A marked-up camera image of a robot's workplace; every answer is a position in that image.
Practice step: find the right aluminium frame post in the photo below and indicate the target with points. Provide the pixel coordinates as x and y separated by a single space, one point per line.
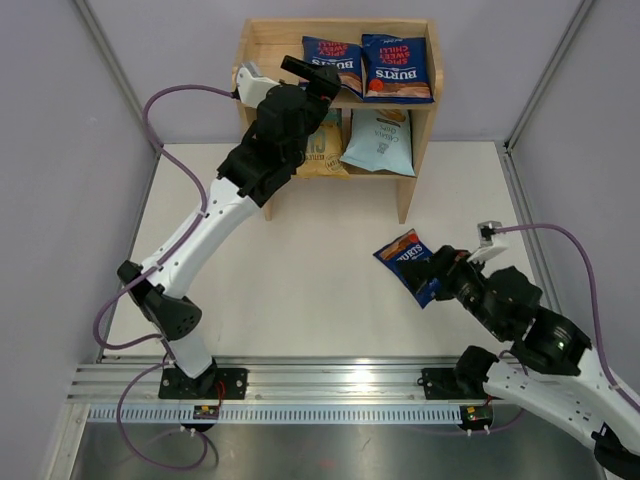
561 50

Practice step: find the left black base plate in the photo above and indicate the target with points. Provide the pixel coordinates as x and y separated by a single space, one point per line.
228 383

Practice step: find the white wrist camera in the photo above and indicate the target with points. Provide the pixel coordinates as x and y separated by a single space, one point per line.
251 86
492 243

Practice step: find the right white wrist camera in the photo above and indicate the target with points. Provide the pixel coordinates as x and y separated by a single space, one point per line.
492 243

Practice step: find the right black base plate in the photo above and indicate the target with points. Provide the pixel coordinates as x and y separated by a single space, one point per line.
439 383

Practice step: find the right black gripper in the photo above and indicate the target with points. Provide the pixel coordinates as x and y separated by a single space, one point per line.
447 264

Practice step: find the left aluminium frame post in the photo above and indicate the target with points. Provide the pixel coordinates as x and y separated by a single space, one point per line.
93 28

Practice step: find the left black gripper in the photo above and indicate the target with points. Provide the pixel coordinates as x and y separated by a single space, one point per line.
321 86

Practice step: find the light blue cassava chips bag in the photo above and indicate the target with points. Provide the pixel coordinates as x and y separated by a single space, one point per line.
380 141

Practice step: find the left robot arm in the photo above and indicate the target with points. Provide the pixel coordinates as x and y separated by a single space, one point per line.
271 150

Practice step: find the blue Burts chips bag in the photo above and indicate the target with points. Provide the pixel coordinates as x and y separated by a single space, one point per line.
407 257
396 69
345 57

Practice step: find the aluminium frame post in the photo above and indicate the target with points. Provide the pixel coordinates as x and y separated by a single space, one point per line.
561 50
93 28

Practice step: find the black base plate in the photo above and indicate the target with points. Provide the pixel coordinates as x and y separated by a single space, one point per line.
439 383
228 383

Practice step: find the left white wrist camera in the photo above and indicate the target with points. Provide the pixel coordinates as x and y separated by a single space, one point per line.
251 86

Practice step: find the wooden two-tier shelf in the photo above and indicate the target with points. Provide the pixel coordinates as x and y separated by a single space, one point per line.
265 41

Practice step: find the large yellow kettle chips bag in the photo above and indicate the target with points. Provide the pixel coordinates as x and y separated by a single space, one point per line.
325 149

